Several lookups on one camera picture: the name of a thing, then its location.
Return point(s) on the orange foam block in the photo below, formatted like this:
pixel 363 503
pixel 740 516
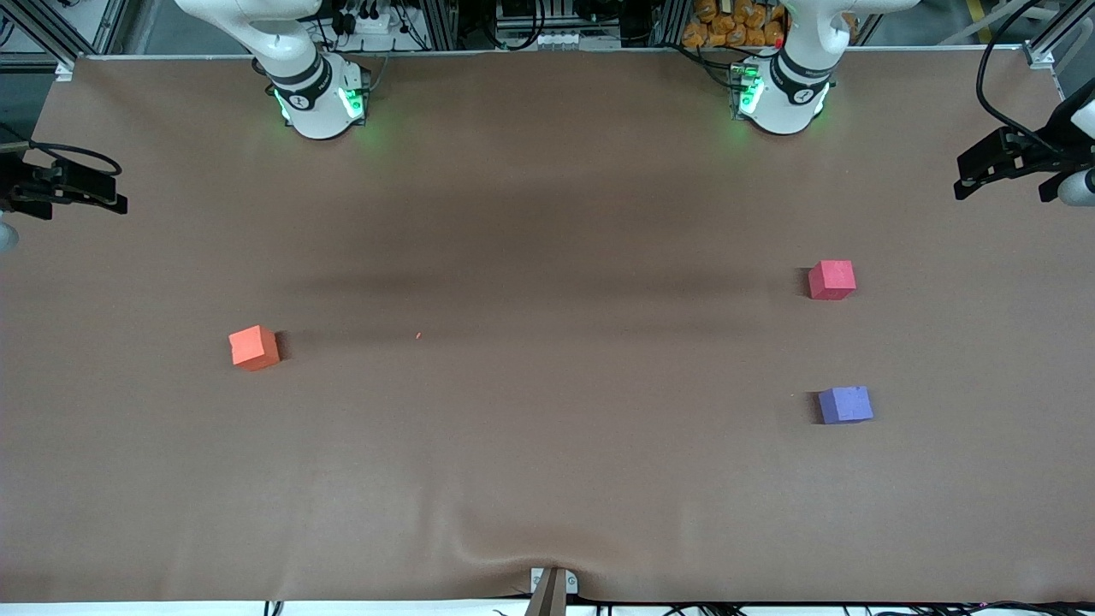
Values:
pixel 254 346

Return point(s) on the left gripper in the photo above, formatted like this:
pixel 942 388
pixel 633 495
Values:
pixel 1043 146

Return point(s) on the heap of orange lumpy objects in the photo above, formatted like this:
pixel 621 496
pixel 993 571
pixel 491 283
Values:
pixel 727 26

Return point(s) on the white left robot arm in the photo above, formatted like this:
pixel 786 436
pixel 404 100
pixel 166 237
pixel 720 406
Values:
pixel 796 94

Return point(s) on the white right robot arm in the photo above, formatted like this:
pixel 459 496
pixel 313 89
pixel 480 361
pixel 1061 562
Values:
pixel 316 94

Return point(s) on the aluminium vertical frame post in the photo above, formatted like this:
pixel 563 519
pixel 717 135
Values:
pixel 671 21
pixel 440 26

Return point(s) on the purple foam block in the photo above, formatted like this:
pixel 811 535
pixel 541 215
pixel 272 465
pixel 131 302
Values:
pixel 845 405

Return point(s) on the brown table cover mat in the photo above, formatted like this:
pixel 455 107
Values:
pixel 547 470

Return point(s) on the aluminium frame corner post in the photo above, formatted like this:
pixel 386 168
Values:
pixel 43 32
pixel 1048 47

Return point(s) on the red foam block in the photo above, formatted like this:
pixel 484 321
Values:
pixel 831 280

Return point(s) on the metal table clamp bracket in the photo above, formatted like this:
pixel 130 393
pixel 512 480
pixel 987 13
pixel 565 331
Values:
pixel 548 595

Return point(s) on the white power strip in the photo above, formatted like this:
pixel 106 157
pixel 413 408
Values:
pixel 368 21

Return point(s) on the white terminal strip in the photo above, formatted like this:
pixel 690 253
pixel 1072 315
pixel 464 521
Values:
pixel 565 38

